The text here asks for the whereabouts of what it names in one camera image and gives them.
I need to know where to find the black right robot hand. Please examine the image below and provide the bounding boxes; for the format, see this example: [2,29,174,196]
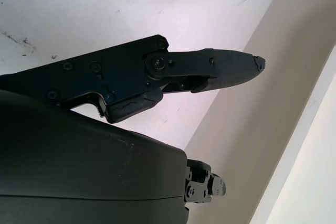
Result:
[0,34,266,224]

